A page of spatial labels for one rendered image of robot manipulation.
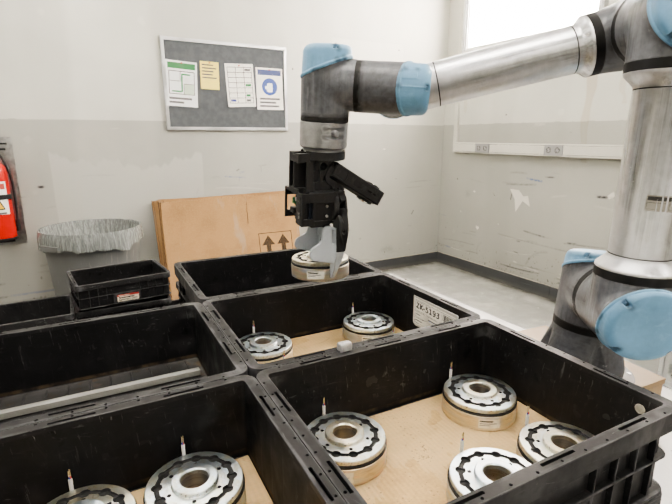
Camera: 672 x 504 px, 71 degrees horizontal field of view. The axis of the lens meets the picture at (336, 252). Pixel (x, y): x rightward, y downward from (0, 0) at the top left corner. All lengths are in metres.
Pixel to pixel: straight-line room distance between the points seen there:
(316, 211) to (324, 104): 0.16
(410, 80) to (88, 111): 2.94
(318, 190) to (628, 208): 0.45
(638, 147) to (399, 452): 0.53
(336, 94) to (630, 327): 0.54
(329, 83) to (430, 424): 0.50
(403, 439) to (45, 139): 3.11
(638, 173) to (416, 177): 3.80
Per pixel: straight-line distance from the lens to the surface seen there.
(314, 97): 0.73
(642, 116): 0.79
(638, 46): 0.79
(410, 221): 4.53
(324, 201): 0.74
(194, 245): 3.45
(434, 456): 0.65
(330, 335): 0.96
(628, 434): 0.58
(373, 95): 0.72
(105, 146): 3.50
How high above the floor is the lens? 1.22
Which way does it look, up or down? 14 degrees down
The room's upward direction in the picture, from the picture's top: straight up
